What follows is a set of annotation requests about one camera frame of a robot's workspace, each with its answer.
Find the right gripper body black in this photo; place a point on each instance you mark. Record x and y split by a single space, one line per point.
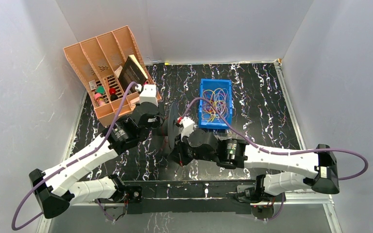
191 154

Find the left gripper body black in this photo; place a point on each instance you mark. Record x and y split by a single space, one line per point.
138 105

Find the grey cable spool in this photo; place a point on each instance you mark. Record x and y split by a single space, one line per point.
171 129

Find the blue plastic bin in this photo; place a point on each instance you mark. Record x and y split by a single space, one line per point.
216 111

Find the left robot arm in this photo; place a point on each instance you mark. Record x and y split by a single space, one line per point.
60 187

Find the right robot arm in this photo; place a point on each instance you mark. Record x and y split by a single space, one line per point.
316 170

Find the black book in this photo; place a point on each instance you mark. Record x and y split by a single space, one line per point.
132 71

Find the orange desk organizer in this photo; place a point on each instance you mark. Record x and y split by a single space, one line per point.
98 62

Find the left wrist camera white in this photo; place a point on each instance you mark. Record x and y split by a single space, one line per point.
147 93

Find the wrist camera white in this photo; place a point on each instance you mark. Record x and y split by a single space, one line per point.
147 93
187 126

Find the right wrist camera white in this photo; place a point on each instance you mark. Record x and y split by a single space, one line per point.
187 126

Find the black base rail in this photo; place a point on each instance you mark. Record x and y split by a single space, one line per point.
189 196

